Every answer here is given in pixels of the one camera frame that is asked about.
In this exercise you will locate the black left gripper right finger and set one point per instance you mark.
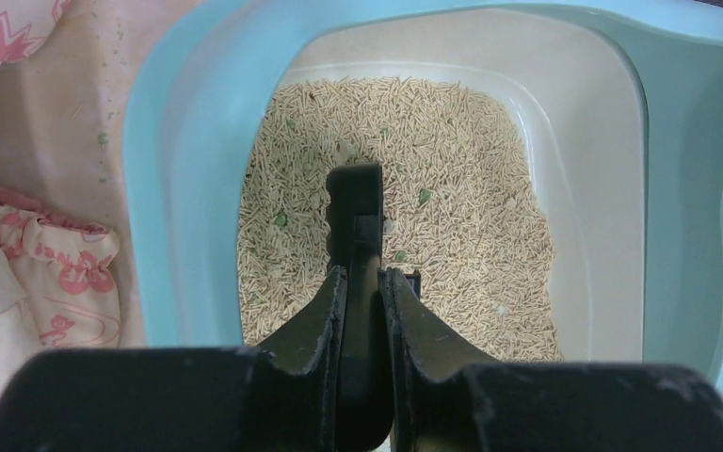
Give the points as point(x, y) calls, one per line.
point(451, 396)

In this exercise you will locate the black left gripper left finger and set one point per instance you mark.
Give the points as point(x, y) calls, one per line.
point(281, 396)

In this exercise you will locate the black slotted litter scoop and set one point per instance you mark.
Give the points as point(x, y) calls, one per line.
point(365, 406)

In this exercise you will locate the beige cat litter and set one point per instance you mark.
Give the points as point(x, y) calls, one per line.
point(459, 207)

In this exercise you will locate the teal plastic litter box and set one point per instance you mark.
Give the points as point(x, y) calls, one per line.
point(620, 104)

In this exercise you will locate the cream pink printed cloth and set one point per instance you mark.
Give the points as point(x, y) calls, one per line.
point(56, 289)

